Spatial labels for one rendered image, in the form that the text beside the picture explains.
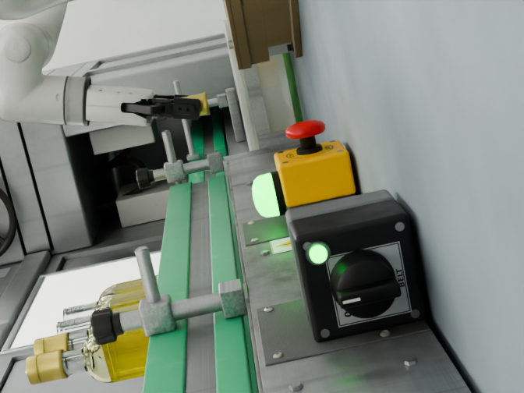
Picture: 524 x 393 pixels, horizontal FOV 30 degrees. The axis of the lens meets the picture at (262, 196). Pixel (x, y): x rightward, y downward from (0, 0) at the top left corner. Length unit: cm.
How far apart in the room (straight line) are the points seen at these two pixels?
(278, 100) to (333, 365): 82
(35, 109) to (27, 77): 5
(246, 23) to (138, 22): 377
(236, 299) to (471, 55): 42
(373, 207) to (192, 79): 157
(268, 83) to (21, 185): 101
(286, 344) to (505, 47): 36
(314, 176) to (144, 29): 408
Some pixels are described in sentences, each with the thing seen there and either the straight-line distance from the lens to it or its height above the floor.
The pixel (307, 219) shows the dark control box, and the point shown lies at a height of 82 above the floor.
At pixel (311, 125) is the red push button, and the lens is 96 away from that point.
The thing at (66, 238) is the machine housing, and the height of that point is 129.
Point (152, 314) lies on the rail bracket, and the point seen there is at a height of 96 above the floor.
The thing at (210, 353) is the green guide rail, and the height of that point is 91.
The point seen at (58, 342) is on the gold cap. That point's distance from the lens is 126.
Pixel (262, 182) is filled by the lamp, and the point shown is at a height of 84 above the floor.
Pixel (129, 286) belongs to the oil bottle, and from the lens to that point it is 136.
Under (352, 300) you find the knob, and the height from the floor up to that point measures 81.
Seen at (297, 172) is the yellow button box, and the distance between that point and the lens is 94.
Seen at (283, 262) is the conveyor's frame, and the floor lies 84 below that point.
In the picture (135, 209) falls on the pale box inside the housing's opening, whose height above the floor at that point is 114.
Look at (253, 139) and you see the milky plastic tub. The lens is 144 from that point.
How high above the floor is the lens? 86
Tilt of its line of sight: 1 degrees down
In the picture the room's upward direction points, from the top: 102 degrees counter-clockwise
